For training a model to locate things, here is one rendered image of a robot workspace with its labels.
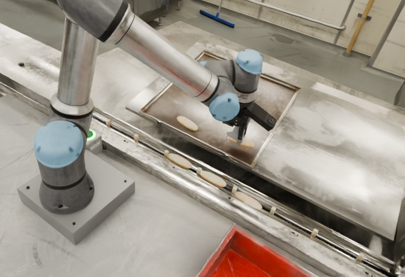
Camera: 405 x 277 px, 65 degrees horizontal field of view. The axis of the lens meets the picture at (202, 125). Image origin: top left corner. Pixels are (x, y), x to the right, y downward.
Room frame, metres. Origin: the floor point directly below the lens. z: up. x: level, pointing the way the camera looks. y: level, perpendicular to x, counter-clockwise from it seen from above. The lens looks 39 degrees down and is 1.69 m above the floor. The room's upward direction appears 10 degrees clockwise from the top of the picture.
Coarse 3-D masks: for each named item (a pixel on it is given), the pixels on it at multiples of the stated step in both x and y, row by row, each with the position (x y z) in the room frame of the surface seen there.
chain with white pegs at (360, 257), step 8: (128, 136) 0.91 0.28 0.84; (136, 136) 0.88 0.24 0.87; (144, 144) 0.88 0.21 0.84; (160, 152) 0.85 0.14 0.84; (168, 152) 0.83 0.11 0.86; (200, 168) 0.77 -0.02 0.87; (232, 192) 0.71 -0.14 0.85; (264, 208) 0.67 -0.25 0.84; (272, 208) 0.65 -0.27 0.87; (312, 232) 0.60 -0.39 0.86; (336, 248) 0.57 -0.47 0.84; (352, 256) 0.55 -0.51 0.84; (360, 256) 0.54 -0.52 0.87; (368, 264) 0.53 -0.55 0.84; (384, 272) 0.52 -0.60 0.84
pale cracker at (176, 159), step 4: (168, 156) 0.82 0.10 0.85; (172, 156) 0.82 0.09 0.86; (176, 156) 0.82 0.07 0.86; (172, 160) 0.80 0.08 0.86; (176, 160) 0.80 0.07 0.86; (180, 160) 0.81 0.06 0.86; (184, 160) 0.81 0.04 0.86; (180, 164) 0.79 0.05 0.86; (184, 164) 0.79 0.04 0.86; (188, 164) 0.79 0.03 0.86; (188, 168) 0.78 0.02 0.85
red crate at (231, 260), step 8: (224, 256) 0.49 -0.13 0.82; (232, 256) 0.50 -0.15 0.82; (240, 256) 0.50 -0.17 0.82; (224, 264) 0.47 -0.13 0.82; (232, 264) 0.47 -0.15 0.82; (240, 264) 0.47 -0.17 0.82; (248, 264) 0.48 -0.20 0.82; (216, 272) 0.44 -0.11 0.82; (224, 272) 0.44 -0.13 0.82; (232, 272) 0.45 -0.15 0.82; (240, 272) 0.45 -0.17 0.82; (248, 272) 0.46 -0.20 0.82; (256, 272) 0.46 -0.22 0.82; (264, 272) 0.46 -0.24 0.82
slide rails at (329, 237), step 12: (96, 120) 0.95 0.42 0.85; (120, 132) 0.91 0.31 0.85; (132, 132) 0.92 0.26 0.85; (156, 144) 0.88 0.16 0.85; (180, 156) 0.84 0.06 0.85; (204, 180) 0.74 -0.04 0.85; (228, 192) 0.71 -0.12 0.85; (264, 204) 0.68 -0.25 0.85; (276, 216) 0.64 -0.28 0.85; (288, 216) 0.65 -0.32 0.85; (312, 228) 0.62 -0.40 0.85; (336, 240) 0.59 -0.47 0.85; (360, 252) 0.56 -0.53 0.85; (360, 264) 0.52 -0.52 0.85; (384, 264) 0.54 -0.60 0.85; (384, 276) 0.50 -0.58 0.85
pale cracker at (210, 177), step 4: (204, 172) 0.77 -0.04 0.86; (208, 172) 0.77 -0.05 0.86; (204, 176) 0.75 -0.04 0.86; (208, 176) 0.75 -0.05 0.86; (212, 176) 0.75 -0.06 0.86; (216, 176) 0.76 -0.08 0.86; (208, 180) 0.74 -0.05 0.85; (212, 180) 0.74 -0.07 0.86; (216, 180) 0.74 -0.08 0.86; (220, 180) 0.74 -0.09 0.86; (216, 184) 0.73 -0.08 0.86; (220, 184) 0.73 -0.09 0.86; (224, 184) 0.73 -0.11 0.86
